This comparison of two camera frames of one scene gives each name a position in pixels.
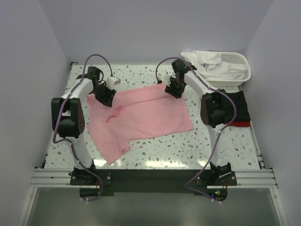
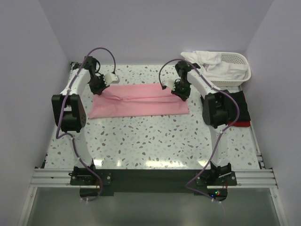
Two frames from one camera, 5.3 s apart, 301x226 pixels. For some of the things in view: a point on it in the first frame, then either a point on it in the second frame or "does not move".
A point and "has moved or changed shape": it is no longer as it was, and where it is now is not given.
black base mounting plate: x=94 y=183 does not move
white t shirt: x=209 y=64 does not move
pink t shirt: x=145 y=112 has moved or changed shape
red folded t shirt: x=239 y=123 does not move
